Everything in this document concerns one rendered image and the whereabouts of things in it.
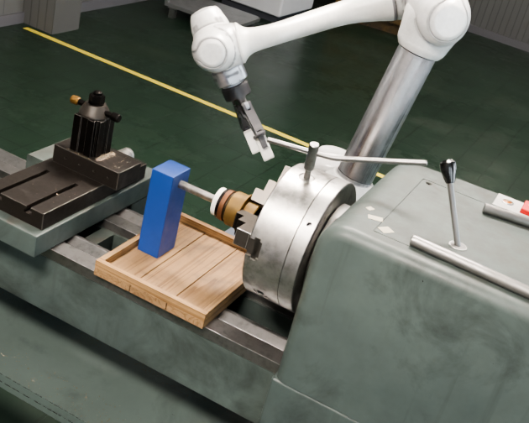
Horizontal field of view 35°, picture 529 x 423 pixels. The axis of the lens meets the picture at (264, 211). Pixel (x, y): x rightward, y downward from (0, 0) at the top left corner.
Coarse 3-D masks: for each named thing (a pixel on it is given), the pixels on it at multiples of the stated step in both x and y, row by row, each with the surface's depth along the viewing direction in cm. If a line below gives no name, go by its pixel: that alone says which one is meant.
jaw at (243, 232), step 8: (240, 216) 186; (248, 216) 186; (256, 216) 187; (240, 224) 183; (248, 224) 182; (240, 232) 178; (248, 232) 178; (240, 240) 179; (248, 240) 178; (256, 240) 175; (248, 248) 177; (256, 248) 176; (256, 256) 176
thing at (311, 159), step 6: (312, 144) 174; (318, 144) 174; (312, 150) 174; (306, 156) 176; (312, 156) 175; (306, 162) 176; (312, 162) 176; (306, 168) 177; (312, 168) 177; (306, 174) 178
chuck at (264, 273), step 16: (288, 176) 179; (320, 176) 181; (272, 192) 176; (288, 192) 176; (304, 192) 176; (272, 208) 174; (288, 208) 174; (304, 208) 173; (256, 224) 175; (272, 224) 174; (288, 224) 173; (272, 240) 173; (288, 240) 172; (272, 256) 174; (256, 272) 177; (272, 272) 175; (256, 288) 182; (272, 288) 178
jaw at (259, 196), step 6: (288, 168) 191; (282, 174) 191; (270, 180) 191; (270, 186) 190; (258, 192) 191; (264, 192) 190; (270, 192) 190; (252, 198) 191; (258, 198) 190; (264, 198) 190; (258, 204) 193
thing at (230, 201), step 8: (224, 192) 191; (232, 192) 192; (240, 192) 192; (224, 200) 190; (232, 200) 189; (240, 200) 189; (248, 200) 190; (216, 208) 191; (224, 208) 190; (232, 208) 189; (240, 208) 188; (248, 208) 189; (256, 208) 189; (216, 216) 192; (224, 216) 190; (232, 216) 189; (232, 224) 190
